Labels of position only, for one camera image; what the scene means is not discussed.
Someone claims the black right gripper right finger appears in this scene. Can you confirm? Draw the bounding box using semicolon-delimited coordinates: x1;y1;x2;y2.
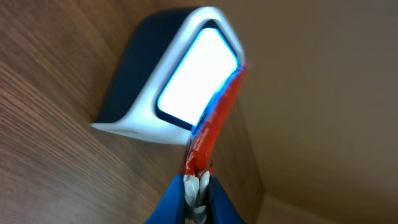
205;176;245;224

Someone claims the red white snack packet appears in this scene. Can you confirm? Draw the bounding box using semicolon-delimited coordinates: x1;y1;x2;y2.
183;66;246;223

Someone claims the white barcode scanner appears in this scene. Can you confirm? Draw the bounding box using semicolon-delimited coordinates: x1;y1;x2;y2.
92;6;245;145

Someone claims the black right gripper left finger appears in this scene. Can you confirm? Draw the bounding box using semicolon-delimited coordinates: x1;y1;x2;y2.
144;175;185;224

